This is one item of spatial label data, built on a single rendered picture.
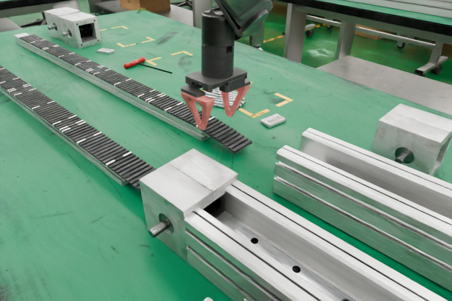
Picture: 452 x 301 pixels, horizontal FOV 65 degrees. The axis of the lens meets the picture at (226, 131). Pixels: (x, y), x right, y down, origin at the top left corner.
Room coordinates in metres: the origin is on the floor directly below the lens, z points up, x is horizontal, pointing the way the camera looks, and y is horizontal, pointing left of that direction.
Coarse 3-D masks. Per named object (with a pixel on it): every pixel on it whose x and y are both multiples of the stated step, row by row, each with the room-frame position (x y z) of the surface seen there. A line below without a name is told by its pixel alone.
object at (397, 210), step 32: (288, 160) 0.43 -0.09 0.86; (320, 160) 0.47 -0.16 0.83; (352, 160) 0.44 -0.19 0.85; (384, 160) 0.42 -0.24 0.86; (288, 192) 0.43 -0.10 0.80; (320, 192) 0.39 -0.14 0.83; (352, 192) 0.36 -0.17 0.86; (384, 192) 0.35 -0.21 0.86; (416, 192) 0.37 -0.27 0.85; (448, 192) 0.35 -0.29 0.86; (352, 224) 0.35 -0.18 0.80; (384, 224) 0.33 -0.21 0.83; (416, 224) 0.31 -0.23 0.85; (448, 224) 0.30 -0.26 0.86; (416, 256) 0.30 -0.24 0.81; (448, 256) 0.28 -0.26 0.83; (448, 288) 0.27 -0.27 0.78
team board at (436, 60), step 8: (312, 16) 3.75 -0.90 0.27; (312, 24) 4.00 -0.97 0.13; (328, 24) 3.58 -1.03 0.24; (336, 24) 3.51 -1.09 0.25; (312, 32) 3.96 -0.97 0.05; (368, 32) 3.26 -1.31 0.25; (376, 32) 3.20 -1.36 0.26; (400, 40) 3.02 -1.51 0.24; (408, 40) 2.97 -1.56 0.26; (416, 40) 2.93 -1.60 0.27; (432, 48) 2.82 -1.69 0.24; (440, 48) 2.77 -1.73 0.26; (432, 56) 2.79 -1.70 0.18; (440, 56) 2.95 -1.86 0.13; (432, 64) 2.75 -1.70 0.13; (440, 64) 2.89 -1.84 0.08; (416, 72) 2.64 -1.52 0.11; (424, 72) 2.63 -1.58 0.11; (432, 72) 2.89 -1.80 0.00; (440, 72) 2.88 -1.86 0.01
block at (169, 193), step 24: (168, 168) 0.39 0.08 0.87; (192, 168) 0.39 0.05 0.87; (216, 168) 0.39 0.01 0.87; (144, 192) 0.36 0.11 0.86; (168, 192) 0.34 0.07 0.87; (192, 192) 0.34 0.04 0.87; (216, 192) 0.35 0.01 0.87; (168, 216) 0.33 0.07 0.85; (216, 216) 0.38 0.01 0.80; (168, 240) 0.33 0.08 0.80
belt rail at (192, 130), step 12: (36, 48) 1.13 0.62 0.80; (60, 60) 1.02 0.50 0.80; (72, 72) 0.97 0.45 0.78; (84, 72) 0.92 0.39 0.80; (96, 84) 0.88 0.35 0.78; (108, 84) 0.84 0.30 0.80; (120, 96) 0.80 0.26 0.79; (132, 96) 0.77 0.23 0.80; (144, 108) 0.74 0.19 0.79; (156, 108) 0.70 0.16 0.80; (168, 120) 0.68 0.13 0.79; (180, 120) 0.65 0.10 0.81; (192, 132) 0.62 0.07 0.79; (204, 132) 0.61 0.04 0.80
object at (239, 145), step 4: (240, 140) 0.57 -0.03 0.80; (244, 140) 0.58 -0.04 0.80; (248, 140) 0.58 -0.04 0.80; (232, 144) 0.56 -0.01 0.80; (236, 144) 0.56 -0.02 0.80; (240, 144) 0.56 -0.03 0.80; (244, 144) 0.56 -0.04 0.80; (248, 144) 0.57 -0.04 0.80; (228, 148) 0.55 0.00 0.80; (232, 148) 0.55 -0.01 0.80; (236, 148) 0.55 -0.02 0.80; (240, 148) 0.55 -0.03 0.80; (236, 152) 0.54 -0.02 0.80
